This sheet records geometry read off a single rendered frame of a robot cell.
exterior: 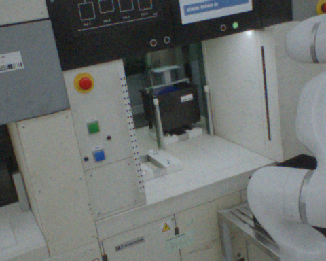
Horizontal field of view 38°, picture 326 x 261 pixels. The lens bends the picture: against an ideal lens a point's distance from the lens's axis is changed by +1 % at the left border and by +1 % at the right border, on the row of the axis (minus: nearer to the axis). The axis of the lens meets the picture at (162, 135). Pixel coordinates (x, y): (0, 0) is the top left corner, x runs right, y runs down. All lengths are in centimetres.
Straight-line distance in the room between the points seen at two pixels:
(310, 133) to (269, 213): 20
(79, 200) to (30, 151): 24
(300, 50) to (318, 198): 38
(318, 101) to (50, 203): 91
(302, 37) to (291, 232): 47
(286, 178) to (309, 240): 16
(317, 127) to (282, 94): 75
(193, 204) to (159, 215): 14
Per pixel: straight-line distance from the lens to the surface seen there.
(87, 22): 152
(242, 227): 173
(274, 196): 107
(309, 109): 113
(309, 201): 105
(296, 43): 124
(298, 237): 114
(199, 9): 167
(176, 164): 195
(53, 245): 167
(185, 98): 226
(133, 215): 172
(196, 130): 233
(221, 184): 184
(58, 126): 154
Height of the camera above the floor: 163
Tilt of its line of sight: 18 degrees down
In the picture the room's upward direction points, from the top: 9 degrees counter-clockwise
